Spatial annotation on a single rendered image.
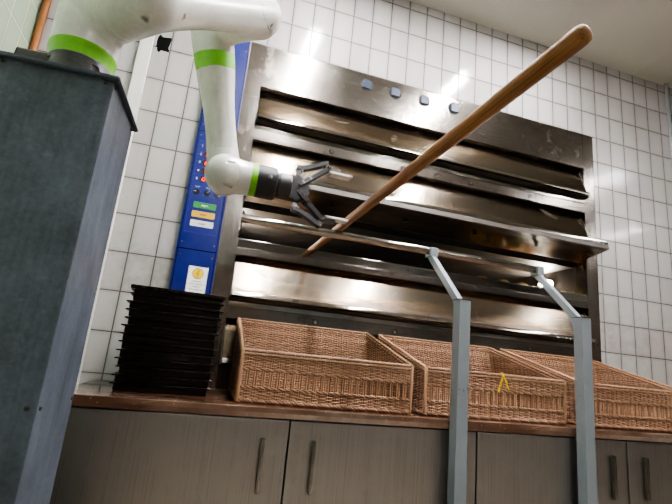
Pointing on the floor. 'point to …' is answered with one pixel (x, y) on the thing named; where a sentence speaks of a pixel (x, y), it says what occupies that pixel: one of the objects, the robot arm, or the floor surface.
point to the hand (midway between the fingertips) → (345, 199)
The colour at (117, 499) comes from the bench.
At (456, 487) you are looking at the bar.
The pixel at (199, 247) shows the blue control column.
